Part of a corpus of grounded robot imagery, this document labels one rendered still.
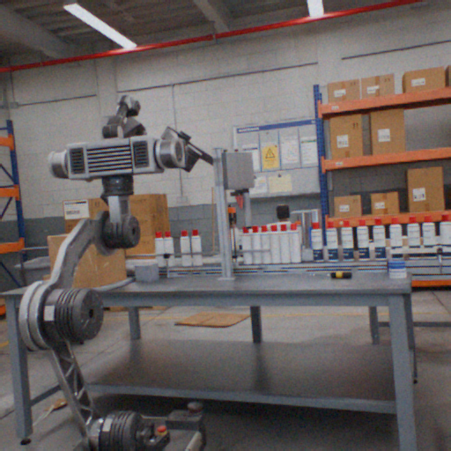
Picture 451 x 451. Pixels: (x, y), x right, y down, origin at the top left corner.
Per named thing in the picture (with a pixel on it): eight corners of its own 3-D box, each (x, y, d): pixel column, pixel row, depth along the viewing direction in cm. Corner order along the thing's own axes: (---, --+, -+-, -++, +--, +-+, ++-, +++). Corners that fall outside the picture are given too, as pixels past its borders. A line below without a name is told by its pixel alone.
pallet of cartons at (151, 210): (180, 296, 683) (171, 193, 676) (164, 309, 602) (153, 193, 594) (95, 300, 702) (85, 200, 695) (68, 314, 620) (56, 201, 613)
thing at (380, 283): (413, 252, 323) (412, 248, 323) (411, 293, 200) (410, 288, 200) (126, 262, 399) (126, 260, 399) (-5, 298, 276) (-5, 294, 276)
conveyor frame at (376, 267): (389, 268, 252) (388, 259, 252) (388, 271, 242) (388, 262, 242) (107, 276, 312) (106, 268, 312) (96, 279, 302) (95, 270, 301)
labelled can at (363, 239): (370, 260, 252) (367, 218, 251) (369, 261, 247) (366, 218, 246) (359, 260, 254) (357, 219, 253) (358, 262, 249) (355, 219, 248)
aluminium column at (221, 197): (233, 277, 263) (223, 148, 260) (230, 278, 259) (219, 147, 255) (225, 277, 265) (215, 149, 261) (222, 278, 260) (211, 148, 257)
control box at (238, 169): (255, 188, 263) (252, 151, 262) (228, 189, 254) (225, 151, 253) (243, 188, 272) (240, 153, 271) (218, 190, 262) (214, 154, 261)
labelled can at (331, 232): (339, 261, 258) (336, 220, 257) (337, 262, 253) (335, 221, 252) (329, 261, 260) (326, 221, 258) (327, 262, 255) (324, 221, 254)
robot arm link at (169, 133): (154, 136, 264) (165, 121, 262) (175, 149, 271) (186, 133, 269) (178, 166, 227) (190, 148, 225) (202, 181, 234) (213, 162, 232)
